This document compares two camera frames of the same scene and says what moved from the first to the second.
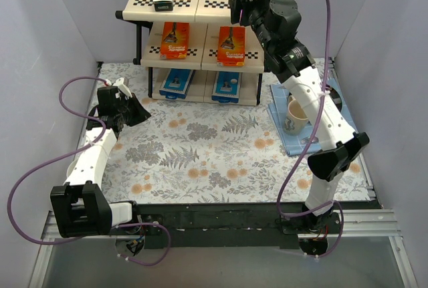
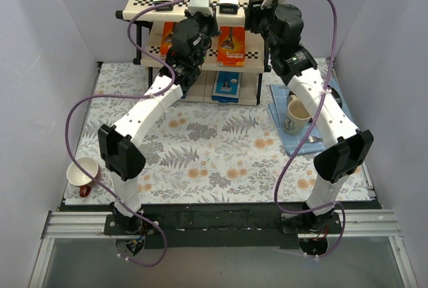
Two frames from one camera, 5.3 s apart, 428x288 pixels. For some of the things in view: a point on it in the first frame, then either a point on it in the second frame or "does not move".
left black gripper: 126,109 -> 207,23
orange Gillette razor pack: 231,46 does not move
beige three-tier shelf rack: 186,40 does not move
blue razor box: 226,87 does not move
